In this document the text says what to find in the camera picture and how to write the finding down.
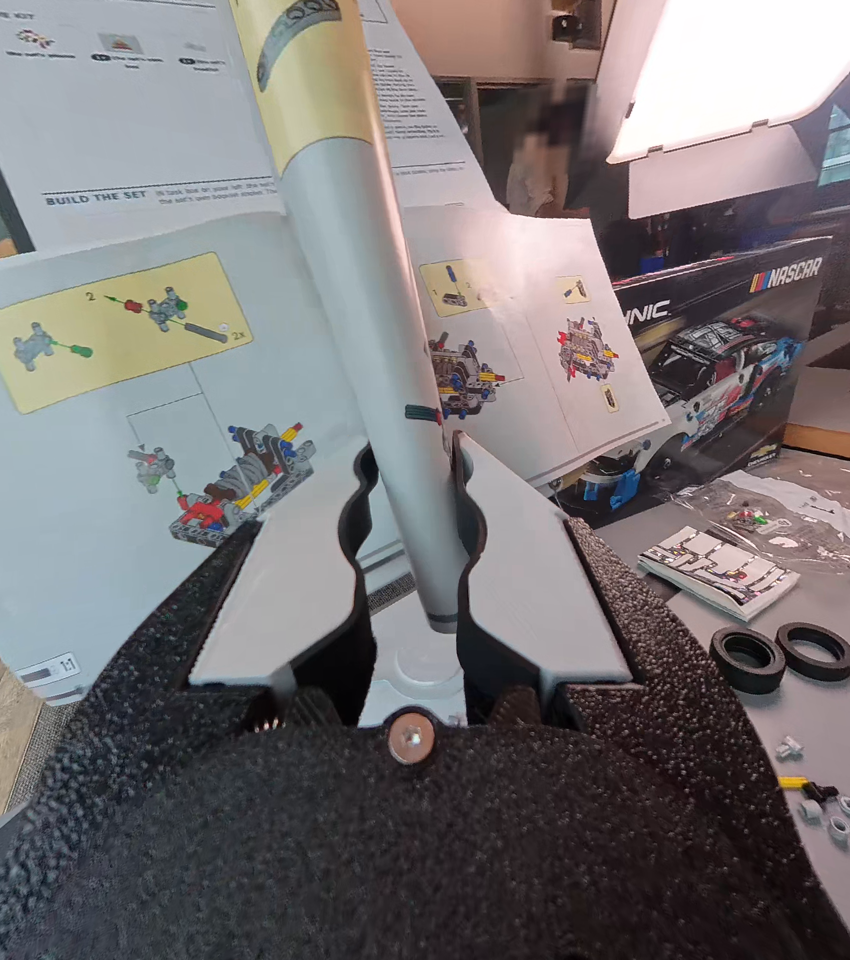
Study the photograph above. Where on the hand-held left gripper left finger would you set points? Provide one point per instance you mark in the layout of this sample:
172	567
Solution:
290	585

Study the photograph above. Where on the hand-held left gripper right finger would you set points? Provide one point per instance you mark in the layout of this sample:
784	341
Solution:
537	592

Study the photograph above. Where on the building instruction booklet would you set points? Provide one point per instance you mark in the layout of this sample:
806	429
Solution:
95	450

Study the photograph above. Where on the white desk stand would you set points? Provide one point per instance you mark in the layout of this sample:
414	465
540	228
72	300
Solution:
425	675

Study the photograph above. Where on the sticker sheet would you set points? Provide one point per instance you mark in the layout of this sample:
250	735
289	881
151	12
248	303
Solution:
724	574

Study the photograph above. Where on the black toy tyre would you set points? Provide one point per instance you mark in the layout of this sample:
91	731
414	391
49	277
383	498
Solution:
724	667
841	660

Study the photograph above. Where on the clear plastic bag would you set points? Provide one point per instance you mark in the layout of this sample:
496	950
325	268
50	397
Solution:
754	510

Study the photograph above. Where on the toy race car box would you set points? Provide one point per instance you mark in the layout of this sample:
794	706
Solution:
732	360

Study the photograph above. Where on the white table with wooden edge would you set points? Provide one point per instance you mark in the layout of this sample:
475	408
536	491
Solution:
844	409

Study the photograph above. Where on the scatter of small grey parts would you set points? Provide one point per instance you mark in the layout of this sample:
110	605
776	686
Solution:
838	829

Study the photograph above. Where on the bright white panel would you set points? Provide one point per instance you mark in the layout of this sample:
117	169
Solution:
732	67

